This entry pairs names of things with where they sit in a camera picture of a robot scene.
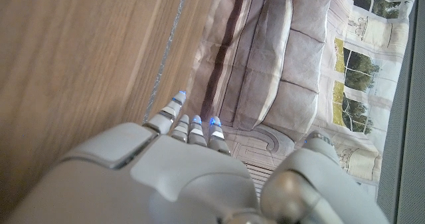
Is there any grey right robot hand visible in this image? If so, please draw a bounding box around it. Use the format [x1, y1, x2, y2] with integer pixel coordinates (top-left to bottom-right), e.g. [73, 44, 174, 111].
[0, 90, 391, 224]

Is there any printed sofa room backdrop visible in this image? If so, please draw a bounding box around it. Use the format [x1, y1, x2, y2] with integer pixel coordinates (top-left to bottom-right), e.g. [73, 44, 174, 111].
[184, 0, 419, 193]

